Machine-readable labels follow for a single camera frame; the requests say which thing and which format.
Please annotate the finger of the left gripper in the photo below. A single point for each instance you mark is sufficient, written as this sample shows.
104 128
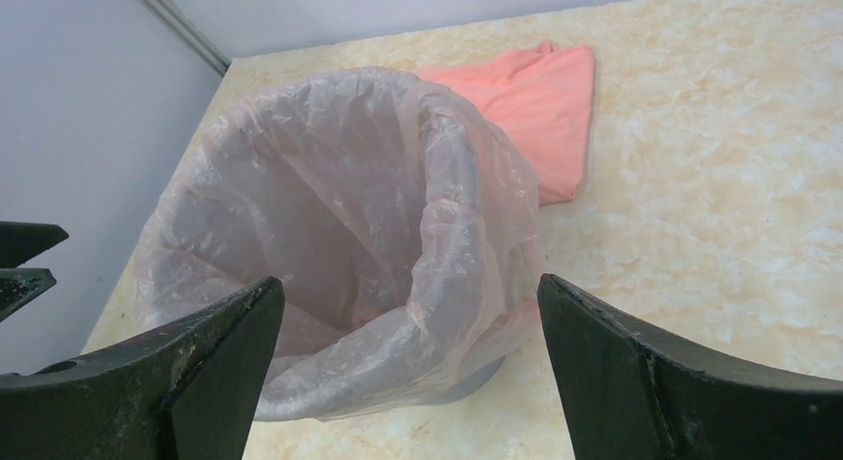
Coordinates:
21 242
19 286

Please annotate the grey plastic trash bin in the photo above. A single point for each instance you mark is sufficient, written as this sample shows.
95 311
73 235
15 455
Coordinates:
468 386

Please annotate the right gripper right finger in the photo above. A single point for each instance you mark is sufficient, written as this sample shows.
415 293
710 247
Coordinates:
632 390

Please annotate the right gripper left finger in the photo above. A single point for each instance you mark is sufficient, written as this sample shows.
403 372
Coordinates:
185 390

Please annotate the pink cloth towel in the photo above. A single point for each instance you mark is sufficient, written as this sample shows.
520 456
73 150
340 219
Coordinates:
542 99

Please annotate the translucent pink trash bag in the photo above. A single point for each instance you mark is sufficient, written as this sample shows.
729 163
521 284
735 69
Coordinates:
401 223

